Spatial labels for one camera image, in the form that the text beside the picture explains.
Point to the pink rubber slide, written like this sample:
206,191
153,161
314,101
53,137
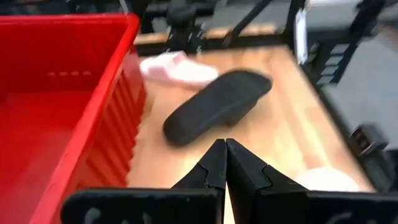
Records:
180,70
326,179

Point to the black aluminium frame rails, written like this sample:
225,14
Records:
368,12

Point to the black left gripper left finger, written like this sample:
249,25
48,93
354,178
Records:
199,205

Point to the black rubber slide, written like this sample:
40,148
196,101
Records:
217,102

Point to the red plastic bin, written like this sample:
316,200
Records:
46,124

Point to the white paper tag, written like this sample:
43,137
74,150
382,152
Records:
301,37

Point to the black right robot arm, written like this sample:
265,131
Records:
183,21

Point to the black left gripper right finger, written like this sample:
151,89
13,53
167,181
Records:
267,205

